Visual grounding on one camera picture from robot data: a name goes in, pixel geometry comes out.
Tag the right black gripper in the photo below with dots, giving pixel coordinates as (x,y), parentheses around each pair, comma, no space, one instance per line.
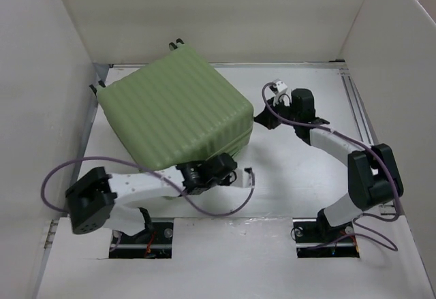
(267,118)

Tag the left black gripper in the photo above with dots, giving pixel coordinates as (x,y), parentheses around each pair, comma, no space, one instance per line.
(233,177)

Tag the green suitcase blue lining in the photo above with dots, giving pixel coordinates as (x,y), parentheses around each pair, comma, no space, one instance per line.
(175,110)

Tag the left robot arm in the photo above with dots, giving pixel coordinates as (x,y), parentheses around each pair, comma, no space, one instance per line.
(99,199)

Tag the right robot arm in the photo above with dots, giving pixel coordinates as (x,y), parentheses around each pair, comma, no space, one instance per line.
(372,174)

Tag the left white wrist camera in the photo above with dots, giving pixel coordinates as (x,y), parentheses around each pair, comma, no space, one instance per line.
(244,178)

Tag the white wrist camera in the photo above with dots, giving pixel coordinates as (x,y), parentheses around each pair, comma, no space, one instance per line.
(244,178)
(279,88)

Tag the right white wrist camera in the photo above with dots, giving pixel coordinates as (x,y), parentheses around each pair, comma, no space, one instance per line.
(279,88)

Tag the aluminium rail right side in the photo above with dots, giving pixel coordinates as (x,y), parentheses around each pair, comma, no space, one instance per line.
(368,135)

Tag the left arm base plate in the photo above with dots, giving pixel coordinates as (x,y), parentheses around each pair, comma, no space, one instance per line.
(156,245)

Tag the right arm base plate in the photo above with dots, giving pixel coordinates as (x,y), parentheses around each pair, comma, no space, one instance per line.
(311,242)

